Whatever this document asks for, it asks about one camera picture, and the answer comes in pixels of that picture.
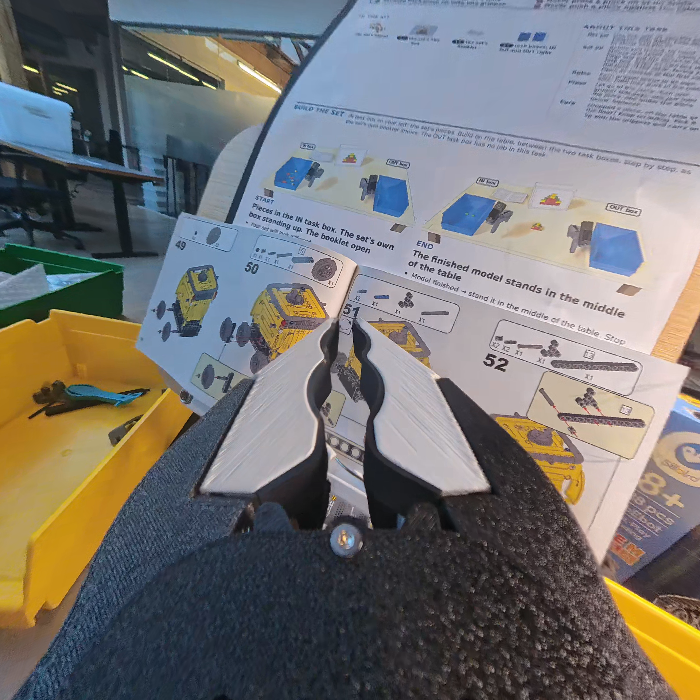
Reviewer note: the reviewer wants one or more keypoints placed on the teal and black brick tool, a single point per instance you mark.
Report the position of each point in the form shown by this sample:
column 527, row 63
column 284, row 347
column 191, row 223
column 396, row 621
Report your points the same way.
column 98, row 394

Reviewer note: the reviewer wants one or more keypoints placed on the dark printed cardboard box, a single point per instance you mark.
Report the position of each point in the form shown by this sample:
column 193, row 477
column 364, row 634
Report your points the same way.
column 667, row 481

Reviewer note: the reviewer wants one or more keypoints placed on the frosted glass partition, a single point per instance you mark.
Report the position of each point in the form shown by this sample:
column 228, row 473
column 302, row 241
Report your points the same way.
column 186, row 120

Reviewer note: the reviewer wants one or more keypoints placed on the white storage box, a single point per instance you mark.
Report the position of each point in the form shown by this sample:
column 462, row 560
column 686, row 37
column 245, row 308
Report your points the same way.
column 33, row 115

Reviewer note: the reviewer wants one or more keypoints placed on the yellow plastic bin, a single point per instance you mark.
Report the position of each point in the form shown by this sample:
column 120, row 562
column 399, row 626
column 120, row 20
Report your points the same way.
column 66, row 470
column 667, row 645

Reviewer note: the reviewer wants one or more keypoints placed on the open instruction booklet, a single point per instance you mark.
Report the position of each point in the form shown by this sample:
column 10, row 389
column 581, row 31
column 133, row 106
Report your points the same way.
column 514, row 366

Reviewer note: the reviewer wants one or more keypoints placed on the printed picture sheet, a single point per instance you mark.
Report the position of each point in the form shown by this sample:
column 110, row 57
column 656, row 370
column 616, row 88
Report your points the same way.
column 492, row 77

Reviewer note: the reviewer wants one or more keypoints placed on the green plastic bin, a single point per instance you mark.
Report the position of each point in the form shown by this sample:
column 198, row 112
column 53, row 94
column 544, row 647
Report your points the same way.
column 82, row 287

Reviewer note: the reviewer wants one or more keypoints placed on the grey brick piece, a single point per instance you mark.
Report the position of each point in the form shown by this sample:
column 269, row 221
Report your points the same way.
column 124, row 430

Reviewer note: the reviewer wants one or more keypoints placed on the dark long table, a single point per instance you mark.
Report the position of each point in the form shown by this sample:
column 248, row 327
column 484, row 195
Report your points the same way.
column 66, row 159

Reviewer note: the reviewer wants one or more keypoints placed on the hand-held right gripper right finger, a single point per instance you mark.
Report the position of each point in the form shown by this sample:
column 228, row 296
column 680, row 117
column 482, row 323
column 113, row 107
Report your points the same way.
column 427, row 438

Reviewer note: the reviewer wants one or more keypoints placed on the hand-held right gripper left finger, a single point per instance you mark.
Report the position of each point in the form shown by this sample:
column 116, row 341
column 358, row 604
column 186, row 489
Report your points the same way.
column 268, row 438

